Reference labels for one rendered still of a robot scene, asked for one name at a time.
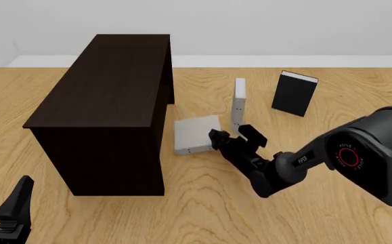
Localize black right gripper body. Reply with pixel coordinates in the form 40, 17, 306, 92
217, 136, 255, 166

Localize white book with grey spine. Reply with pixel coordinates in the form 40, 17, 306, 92
173, 114, 222, 157
230, 77, 251, 134

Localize dark brown wooden cabinet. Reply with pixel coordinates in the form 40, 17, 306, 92
22, 33, 176, 197

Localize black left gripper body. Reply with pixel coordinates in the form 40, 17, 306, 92
0, 220, 32, 244

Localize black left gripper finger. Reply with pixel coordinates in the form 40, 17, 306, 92
0, 175, 35, 226

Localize black book with white pages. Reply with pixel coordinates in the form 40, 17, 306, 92
271, 70, 320, 118

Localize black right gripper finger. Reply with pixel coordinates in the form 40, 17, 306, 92
217, 129, 232, 144
208, 128, 221, 151

